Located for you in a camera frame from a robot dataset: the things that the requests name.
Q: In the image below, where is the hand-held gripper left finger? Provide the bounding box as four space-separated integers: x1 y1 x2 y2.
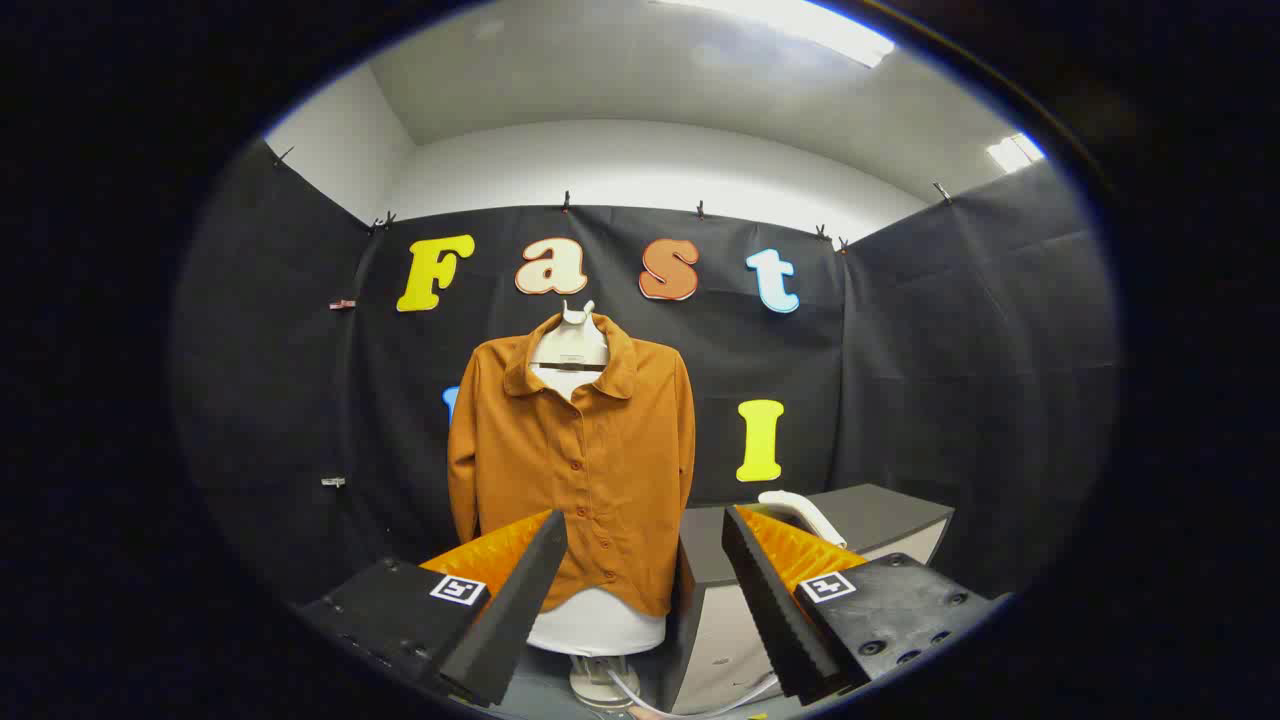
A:
298 508 569 709

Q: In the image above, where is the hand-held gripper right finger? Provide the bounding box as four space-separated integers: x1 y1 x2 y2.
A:
722 504 1013 706

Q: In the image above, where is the brown button shirt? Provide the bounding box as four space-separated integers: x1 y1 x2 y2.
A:
447 313 696 618

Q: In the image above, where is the white round stand base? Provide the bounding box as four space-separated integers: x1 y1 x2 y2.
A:
570 654 641 711

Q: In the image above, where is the grey cabinet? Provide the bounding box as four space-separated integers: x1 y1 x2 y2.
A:
660 484 954 716

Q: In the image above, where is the white mannequin hanger form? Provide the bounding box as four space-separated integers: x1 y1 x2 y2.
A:
527 298 668 657

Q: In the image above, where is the black backdrop cloth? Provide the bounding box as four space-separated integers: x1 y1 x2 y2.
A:
175 140 1119 606

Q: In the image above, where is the row of black clips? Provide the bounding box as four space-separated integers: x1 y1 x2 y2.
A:
272 145 953 251

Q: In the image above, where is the small ceiling light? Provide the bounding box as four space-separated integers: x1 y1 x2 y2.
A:
987 133 1046 173

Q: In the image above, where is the long ceiling light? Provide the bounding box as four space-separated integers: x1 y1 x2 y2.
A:
660 0 896 69

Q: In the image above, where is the white steamer hose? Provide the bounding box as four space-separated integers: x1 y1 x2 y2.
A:
610 668 781 720

